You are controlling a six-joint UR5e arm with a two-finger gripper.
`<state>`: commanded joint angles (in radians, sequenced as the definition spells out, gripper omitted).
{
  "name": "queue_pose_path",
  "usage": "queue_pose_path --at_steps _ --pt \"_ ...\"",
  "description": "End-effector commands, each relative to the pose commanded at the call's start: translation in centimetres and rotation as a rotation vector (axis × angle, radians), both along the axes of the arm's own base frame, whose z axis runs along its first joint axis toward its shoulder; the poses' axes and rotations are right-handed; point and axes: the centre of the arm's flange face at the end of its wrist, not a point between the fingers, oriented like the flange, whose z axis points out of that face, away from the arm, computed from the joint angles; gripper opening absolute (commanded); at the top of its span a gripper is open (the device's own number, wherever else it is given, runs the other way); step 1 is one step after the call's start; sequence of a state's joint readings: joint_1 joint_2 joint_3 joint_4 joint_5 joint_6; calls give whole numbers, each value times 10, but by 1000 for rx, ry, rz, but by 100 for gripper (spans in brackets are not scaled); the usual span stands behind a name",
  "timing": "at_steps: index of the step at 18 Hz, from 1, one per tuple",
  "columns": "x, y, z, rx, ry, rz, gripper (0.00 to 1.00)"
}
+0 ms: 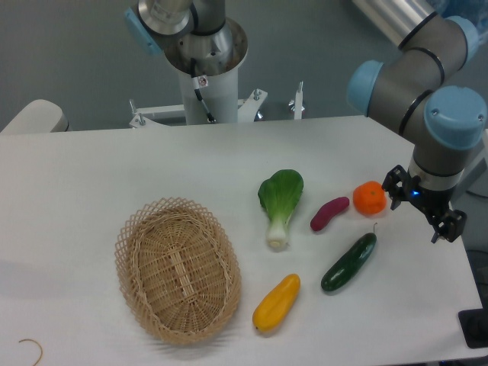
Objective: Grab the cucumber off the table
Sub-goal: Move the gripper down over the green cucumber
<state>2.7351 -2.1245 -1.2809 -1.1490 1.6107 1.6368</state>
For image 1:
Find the dark green cucumber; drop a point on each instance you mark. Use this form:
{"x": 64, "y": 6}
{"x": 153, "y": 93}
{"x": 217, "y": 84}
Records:
{"x": 350, "y": 263}

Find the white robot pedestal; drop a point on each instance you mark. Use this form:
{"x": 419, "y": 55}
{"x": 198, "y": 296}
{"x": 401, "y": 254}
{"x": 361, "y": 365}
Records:
{"x": 208, "y": 78}

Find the yellow mango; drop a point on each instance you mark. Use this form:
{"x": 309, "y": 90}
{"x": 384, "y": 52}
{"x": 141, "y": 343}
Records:
{"x": 276, "y": 305}

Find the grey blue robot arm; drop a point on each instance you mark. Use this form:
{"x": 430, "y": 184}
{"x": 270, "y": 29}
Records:
{"x": 408, "y": 97}

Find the purple sweet potato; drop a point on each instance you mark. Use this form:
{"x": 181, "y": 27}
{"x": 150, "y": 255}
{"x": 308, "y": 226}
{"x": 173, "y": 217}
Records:
{"x": 327, "y": 212}

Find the orange tangerine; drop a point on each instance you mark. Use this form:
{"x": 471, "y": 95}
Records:
{"x": 369, "y": 198}

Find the green bok choy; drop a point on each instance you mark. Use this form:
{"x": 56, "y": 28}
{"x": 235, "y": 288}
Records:
{"x": 279, "y": 195}

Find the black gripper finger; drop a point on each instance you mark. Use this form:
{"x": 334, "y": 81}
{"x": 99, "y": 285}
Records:
{"x": 449, "y": 225}
{"x": 393, "y": 186}

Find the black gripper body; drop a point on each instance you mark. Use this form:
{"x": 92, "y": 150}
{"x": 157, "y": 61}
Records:
{"x": 431, "y": 194}

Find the white chair armrest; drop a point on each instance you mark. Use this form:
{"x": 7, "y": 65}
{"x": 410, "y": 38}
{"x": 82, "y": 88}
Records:
{"x": 39, "y": 116}

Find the woven wicker basket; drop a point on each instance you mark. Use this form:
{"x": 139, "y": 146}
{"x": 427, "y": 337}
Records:
{"x": 177, "y": 271}

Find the black device at table edge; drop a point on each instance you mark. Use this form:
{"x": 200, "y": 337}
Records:
{"x": 474, "y": 327}

